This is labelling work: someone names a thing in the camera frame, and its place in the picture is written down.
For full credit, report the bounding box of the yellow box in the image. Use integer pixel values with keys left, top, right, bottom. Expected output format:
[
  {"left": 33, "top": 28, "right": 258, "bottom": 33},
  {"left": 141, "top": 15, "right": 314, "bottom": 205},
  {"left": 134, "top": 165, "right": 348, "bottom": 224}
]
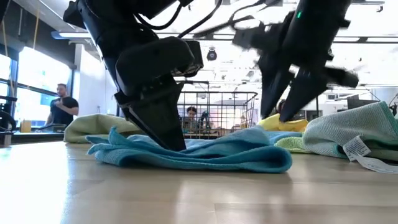
[{"left": 20, "top": 119, "right": 32, "bottom": 134}]

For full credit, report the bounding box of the lime green microfiber towel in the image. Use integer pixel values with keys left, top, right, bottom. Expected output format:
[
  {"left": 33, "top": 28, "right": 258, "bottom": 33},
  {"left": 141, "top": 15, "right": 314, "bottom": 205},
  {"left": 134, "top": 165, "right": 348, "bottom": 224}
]
[{"left": 274, "top": 136, "right": 312, "bottom": 154}]

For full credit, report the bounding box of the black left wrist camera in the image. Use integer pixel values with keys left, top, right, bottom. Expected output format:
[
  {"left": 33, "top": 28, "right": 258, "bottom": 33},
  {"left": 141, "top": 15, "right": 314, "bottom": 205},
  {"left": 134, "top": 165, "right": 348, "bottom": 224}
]
[{"left": 172, "top": 40, "right": 205, "bottom": 78}]

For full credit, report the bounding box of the pale green microfiber towel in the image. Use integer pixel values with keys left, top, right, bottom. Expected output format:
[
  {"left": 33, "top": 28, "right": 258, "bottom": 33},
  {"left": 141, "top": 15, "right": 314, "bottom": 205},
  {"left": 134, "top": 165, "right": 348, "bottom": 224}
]
[{"left": 63, "top": 113, "right": 144, "bottom": 144}]

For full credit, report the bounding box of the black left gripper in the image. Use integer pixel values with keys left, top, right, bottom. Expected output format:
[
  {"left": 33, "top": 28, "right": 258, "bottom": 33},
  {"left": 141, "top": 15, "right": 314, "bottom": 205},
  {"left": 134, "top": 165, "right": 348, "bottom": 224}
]
[{"left": 114, "top": 36, "right": 196, "bottom": 152}]

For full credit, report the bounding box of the long ceiling light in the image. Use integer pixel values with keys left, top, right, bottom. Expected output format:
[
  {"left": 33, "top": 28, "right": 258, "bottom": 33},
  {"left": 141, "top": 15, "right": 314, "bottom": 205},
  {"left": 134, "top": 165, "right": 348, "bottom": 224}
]
[{"left": 51, "top": 30, "right": 94, "bottom": 40}]

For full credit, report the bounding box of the wire mesh basket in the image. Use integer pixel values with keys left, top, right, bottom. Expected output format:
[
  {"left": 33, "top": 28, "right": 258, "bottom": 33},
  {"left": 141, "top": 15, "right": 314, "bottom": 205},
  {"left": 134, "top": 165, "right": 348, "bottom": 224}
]
[{"left": 177, "top": 81, "right": 259, "bottom": 139}]

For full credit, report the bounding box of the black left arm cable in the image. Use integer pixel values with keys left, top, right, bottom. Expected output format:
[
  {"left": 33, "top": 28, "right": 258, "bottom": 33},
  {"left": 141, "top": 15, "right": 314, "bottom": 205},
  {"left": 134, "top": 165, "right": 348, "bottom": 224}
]
[{"left": 133, "top": 0, "right": 224, "bottom": 40}]

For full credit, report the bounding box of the mint green microfiber towel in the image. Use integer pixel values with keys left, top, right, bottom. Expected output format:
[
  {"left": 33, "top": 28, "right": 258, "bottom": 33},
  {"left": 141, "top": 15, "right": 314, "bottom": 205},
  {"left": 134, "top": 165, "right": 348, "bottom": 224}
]
[{"left": 303, "top": 101, "right": 398, "bottom": 174}]

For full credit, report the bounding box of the black aluminium table frame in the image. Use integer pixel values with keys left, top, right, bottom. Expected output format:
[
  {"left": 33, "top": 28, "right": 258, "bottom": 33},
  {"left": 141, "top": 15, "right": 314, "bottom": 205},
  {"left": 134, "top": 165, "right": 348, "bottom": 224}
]
[{"left": 0, "top": 132, "right": 66, "bottom": 147}]

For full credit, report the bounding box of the yellow microfiber towel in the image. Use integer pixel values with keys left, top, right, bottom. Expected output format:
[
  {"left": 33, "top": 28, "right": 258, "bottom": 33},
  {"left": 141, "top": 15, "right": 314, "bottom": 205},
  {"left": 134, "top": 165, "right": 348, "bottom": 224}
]
[{"left": 257, "top": 113, "right": 310, "bottom": 133}]

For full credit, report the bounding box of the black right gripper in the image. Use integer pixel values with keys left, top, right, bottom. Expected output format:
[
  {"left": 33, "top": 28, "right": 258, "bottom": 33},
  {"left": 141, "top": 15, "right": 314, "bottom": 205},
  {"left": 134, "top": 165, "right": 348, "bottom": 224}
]
[{"left": 233, "top": 17, "right": 359, "bottom": 123}]

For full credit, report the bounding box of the black flat monitor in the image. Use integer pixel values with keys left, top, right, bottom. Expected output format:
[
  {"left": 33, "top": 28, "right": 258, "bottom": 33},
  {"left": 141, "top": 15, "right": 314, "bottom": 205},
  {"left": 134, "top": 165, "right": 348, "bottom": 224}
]
[{"left": 346, "top": 98, "right": 379, "bottom": 110}]

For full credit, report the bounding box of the ceiling light rail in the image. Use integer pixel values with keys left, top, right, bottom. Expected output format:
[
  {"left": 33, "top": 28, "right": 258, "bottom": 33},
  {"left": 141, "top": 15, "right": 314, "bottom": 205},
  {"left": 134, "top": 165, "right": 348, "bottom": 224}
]
[{"left": 155, "top": 30, "right": 398, "bottom": 44}]

